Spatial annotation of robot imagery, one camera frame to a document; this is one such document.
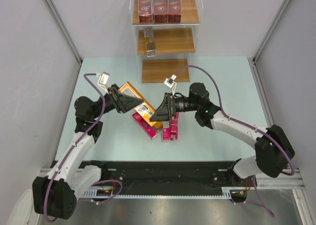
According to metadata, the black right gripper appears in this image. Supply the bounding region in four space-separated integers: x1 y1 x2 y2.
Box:
150 92 199 122

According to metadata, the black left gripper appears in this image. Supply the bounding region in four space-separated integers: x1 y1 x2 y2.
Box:
92 84 143 119

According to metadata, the orange toothpaste box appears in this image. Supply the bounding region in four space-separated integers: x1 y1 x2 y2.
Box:
119 82 162 130

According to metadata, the pink Be You toothpaste box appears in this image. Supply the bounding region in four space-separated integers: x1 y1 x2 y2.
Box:
132 112 158 140

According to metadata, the silver gold R.O toothpaste box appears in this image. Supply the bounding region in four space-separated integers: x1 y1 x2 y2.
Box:
143 27 157 57

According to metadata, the red foil toothpaste box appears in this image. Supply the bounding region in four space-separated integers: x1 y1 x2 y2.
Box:
138 0 153 24

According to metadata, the red 3D toothpaste box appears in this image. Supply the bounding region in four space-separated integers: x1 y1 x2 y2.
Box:
167 0 182 23

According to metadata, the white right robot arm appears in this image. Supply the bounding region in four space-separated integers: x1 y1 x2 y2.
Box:
150 83 295 186

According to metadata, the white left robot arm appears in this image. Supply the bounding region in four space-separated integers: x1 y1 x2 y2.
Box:
32 85 144 223

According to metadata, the acrylic three-tier wooden shelf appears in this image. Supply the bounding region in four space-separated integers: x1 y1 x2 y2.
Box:
129 0 203 84

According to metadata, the pink toothpaste box middle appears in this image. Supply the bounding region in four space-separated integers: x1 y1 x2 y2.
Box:
162 121 171 142

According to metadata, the pink toothpaste box right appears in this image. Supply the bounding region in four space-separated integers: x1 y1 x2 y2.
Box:
170 112 179 141

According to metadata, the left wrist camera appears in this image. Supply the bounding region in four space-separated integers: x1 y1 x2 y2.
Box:
97 72 110 93

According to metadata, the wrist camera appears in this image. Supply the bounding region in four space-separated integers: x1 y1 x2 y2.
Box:
163 74 177 95
97 72 110 93

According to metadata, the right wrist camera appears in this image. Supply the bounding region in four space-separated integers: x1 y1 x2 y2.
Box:
163 74 177 95

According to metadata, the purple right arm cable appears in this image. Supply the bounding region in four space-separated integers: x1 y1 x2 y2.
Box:
172 65 297 176

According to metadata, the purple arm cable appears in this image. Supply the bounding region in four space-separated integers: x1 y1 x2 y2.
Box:
43 72 109 222
172 65 297 176

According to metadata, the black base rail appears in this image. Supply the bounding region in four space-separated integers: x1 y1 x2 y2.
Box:
49 160 257 198

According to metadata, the white cable duct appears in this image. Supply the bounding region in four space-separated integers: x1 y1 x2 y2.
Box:
80 187 247 203

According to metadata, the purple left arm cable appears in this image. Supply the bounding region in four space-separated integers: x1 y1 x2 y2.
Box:
43 72 109 222

